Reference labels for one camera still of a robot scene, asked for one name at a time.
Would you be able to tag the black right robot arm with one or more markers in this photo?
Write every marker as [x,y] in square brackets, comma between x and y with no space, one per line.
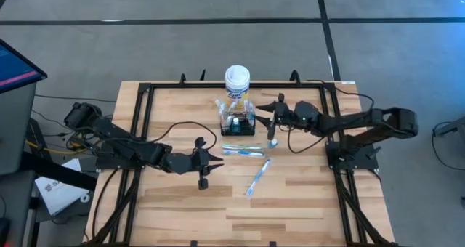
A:
[345,121]

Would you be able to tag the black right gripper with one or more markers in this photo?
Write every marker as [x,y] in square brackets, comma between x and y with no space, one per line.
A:
[283,118]

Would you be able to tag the blue mouthwash bottle white cap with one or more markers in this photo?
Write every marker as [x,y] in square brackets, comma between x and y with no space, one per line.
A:
[236,121]
[274,142]

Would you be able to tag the gray furniture leg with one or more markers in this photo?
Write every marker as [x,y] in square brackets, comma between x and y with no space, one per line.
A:
[450,128]

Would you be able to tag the orange white toothbrush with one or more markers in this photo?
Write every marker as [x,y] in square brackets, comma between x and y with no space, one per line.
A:
[219,103]

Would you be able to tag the black aluminium table frame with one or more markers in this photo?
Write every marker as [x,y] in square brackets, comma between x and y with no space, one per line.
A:
[276,85]

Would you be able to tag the green white toothbrush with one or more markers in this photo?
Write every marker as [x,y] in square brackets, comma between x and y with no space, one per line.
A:
[232,105]

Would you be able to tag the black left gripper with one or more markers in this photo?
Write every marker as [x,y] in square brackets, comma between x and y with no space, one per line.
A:
[200,163]

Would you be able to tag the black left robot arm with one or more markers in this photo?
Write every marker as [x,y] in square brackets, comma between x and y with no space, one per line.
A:
[120,141]

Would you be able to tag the white printed booklet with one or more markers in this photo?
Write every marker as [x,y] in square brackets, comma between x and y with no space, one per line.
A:
[58,192]

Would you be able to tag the light blue toothbrush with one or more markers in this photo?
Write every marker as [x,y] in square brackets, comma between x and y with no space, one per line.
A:
[258,177]

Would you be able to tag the tilted blue display screen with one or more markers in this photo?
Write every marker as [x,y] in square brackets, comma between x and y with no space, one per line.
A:
[14,69]

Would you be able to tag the white tape roll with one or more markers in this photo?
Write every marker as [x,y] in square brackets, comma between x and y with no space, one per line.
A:
[81,198]

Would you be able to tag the black desk beam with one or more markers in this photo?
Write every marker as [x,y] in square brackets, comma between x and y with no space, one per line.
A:
[54,170]

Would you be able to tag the Lysol wipes canister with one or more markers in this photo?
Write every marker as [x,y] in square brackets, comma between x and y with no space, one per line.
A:
[237,80]

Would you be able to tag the gray cabinet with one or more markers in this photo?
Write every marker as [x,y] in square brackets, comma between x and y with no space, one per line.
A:
[16,130]

